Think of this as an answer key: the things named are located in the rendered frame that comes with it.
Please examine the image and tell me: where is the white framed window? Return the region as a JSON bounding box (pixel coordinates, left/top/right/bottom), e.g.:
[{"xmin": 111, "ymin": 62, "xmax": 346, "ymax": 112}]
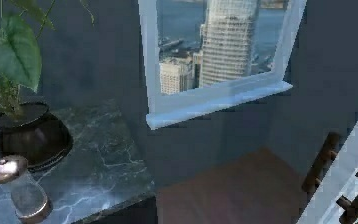
[{"xmin": 137, "ymin": 0, "xmax": 308, "ymax": 131}]

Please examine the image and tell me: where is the dark marble top counter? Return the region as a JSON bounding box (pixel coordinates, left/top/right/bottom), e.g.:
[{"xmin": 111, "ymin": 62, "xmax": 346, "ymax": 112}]
[{"xmin": 0, "ymin": 98, "xmax": 157, "ymax": 224}]

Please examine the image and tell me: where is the green house plant black pot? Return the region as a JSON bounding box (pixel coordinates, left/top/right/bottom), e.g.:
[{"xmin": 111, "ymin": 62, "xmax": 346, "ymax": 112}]
[{"xmin": 0, "ymin": 0, "xmax": 95, "ymax": 173}]

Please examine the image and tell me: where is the clear glass shaker metal cap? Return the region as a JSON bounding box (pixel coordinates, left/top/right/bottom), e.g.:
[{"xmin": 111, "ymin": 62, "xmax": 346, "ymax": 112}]
[{"xmin": 0, "ymin": 155, "xmax": 54, "ymax": 224}]

